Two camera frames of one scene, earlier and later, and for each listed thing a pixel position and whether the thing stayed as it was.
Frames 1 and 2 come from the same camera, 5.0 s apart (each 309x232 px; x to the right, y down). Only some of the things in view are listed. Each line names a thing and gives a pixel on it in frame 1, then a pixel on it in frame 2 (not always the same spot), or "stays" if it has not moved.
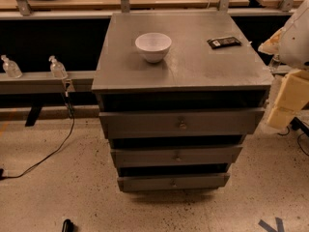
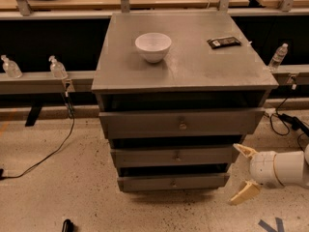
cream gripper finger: x=280 y=117 -> x=248 y=191
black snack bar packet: x=225 y=41 stays
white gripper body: x=295 y=43 -> x=263 y=168
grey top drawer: x=181 y=122 stays
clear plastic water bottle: x=274 y=64 stays
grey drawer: x=175 y=156 stays
